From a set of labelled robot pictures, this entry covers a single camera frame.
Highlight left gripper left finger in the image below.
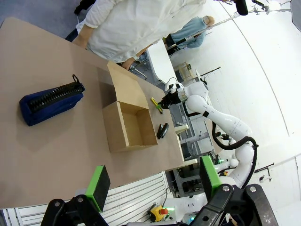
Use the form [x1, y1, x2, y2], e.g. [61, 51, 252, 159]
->
[41, 164, 111, 226]

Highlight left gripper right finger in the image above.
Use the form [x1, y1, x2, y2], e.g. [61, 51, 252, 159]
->
[191, 155, 279, 226]

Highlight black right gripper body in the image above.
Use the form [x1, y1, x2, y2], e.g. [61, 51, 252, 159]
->
[164, 91, 187, 109]

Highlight yellow utility knife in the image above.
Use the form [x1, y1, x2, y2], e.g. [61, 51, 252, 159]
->
[150, 97, 164, 115]

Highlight black stapler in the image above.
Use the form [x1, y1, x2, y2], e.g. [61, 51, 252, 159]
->
[156, 122, 170, 140]

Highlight brown cardboard box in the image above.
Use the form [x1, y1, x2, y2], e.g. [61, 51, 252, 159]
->
[102, 61, 158, 153]

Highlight blue Campus pencil case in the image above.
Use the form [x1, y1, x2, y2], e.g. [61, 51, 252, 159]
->
[19, 74, 86, 127]

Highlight person's left hand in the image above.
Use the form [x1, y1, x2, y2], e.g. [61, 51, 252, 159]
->
[121, 57, 135, 71]

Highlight person's right hand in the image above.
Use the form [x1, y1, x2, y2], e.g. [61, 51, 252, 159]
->
[72, 30, 91, 50]

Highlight white background table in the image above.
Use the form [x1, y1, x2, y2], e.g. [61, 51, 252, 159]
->
[146, 39, 175, 83]

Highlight yellow emergency stop button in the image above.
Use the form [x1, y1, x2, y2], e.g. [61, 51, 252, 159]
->
[147, 204, 170, 222]

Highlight person in white shirt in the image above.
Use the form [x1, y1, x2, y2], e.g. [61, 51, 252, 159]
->
[77, 0, 207, 63]

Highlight black cylinder fixture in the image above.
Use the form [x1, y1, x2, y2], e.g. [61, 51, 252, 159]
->
[234, 0, 249, 16]

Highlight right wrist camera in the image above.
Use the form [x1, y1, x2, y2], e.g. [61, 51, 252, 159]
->
[164, 77, 185, 94]

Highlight small wooden frame crate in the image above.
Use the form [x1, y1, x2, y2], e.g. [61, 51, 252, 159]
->
[177, 61, 193, 80]

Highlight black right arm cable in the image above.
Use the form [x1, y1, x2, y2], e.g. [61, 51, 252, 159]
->
[211, 121, 259, 189]

